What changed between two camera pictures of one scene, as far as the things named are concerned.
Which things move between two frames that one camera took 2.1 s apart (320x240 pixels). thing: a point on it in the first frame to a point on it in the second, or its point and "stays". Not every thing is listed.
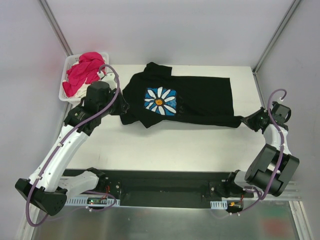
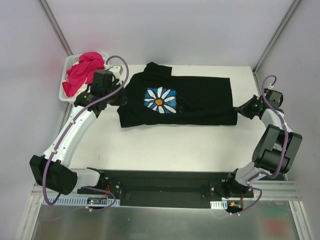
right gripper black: x=250 y=121 to x=247 y=108
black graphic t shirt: x=154 y=95 stays
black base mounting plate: x=151 y=188 stays
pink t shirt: x=91 y=65 stays
